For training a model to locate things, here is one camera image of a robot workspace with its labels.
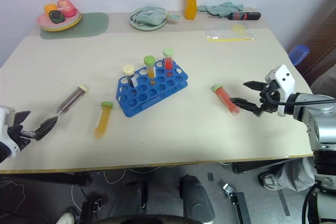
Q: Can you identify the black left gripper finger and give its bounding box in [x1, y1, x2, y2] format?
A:
[14, 110, 32, 126]
[34, 116, 58, 142]

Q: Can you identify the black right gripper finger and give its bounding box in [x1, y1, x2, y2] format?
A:
[229, 97, 261, 116]
[243, 80, 269, 92]

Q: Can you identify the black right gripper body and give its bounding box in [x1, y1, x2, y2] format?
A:
[254, 79, 280, 117]

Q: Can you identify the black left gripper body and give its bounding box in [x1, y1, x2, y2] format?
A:
[7, 124, 37, 152]

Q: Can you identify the red tube with green cap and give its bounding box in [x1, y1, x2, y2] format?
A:
[212, 84, 240, 116]
[162, 48, 175, 71]

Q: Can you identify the dark tube with cream cap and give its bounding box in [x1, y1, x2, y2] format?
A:
[56, 84, 89, 116]
[122, 65, 139, 89]

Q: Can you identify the orange tube with green cap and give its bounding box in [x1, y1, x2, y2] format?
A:
[143, 55, 157, 80]
[94, 101, 114, 140]

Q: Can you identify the blue test tube rack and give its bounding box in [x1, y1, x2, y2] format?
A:
[115, 59, 189, 118]

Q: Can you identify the blue ribbed plastic bottle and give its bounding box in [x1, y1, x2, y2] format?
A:
[288, 45, 311, 66]

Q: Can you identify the clear plastic zip bag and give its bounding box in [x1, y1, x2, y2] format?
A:
[204, 22, 256, 42]

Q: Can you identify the black red screwdriver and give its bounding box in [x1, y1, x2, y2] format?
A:
[226, 11, 262, 22]

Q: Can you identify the brown wooden cabinet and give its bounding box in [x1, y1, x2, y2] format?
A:
[287, 5, 336, 90]

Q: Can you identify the grey trouser leg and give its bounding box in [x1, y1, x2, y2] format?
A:
[277, 156, 317, 193]

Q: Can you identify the grey white sneaker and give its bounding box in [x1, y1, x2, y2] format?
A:
[258, 171, 282, 190]

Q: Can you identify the green crumpled cloth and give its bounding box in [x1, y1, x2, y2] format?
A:
[197, 1, 245, 18]

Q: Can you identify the white shoe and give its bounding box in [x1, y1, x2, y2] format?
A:
[56, 212, 76, 224]

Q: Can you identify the dark toy fruit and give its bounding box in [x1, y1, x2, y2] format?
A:
[48, 9, 66, 23]

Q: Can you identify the yellow plate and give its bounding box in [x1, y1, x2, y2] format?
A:
[39, 13, 82, 33]

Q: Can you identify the pink plate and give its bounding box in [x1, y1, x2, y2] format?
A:
[36, 8, 80, 28]

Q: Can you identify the orange toy fruit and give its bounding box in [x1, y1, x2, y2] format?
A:
[44, 3, 59, 15]

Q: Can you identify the green placemat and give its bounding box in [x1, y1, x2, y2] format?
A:
[39, 12, 110, 40]

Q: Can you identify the pink toy fruit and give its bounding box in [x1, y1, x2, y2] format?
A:
[56, 0, 77, 18]

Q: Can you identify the green bowl with cloth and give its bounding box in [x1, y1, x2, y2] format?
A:
[128, 7, 169, 31]

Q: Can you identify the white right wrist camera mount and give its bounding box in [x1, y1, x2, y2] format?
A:
[264, 64, 297, 118]

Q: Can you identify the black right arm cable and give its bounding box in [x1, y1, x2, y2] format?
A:
[264, 85, 336, 107]

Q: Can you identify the white floor cable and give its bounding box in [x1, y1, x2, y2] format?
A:
[103, 167, 127, 185]

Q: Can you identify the black metal stand bracket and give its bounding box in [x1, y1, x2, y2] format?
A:
[223, 183, 253, 224]

